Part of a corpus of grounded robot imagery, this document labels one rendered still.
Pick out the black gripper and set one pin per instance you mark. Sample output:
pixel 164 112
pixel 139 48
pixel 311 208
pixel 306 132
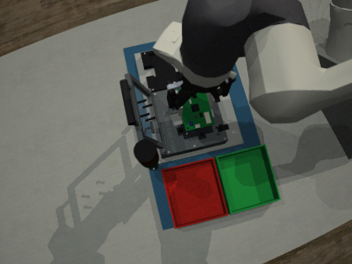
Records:
pixel 178 99

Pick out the green open-top bin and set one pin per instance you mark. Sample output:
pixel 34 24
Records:
pixel 248 178

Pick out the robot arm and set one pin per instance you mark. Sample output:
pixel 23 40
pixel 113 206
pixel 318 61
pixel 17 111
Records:
pixel 286 81

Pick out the green circuit board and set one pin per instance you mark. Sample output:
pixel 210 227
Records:
pixel 197 113

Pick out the red open-top bin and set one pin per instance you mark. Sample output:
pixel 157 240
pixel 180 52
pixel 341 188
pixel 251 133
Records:
pixel 194 192

